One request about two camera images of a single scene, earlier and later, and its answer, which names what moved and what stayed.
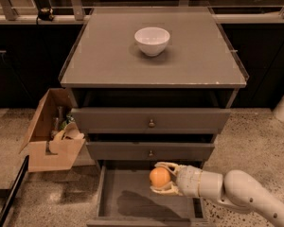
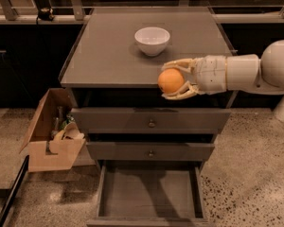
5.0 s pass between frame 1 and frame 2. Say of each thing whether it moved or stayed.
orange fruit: moved
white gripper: moved
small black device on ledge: stayed
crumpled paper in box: stayed
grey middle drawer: stayed
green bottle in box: stayed
